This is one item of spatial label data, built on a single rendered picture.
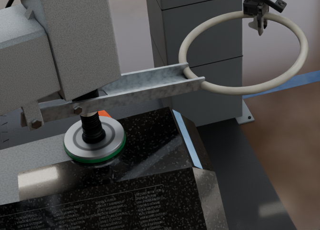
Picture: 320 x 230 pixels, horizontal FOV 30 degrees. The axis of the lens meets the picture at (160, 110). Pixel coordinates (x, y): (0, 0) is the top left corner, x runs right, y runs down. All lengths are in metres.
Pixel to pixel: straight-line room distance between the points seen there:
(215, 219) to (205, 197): 0.08
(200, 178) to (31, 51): 0.72
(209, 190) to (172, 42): 1.08
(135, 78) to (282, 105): 1.48
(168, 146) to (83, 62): 0.48
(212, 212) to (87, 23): 0.77
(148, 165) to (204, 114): 1.29
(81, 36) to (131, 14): 2.62
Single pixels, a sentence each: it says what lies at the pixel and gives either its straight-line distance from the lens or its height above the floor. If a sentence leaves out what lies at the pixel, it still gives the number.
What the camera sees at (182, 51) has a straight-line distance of 2.32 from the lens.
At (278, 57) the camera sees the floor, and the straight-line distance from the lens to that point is 3.82.
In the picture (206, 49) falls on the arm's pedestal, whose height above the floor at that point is 0.51.
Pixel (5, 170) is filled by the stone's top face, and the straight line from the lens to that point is 2.13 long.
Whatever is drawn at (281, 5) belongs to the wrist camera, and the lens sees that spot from 2.41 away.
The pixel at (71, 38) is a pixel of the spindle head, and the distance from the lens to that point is 1.73.
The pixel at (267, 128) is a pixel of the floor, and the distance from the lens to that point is 3.31.
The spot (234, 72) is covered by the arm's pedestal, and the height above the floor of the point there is 0.33.
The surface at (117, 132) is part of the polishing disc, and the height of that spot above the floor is 0.83.
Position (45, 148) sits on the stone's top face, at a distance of 2.16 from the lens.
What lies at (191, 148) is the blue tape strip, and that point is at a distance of 2.09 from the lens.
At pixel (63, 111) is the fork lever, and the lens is 1.91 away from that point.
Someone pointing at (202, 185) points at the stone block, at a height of 0.74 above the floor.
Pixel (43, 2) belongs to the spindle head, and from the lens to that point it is 1.65.
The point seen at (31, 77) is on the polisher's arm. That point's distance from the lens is 1.75.
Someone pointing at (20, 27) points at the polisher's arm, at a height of 1.37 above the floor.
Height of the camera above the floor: 2.25
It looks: 40 degrees down
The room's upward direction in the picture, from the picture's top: 7 degrees counter-clockwise
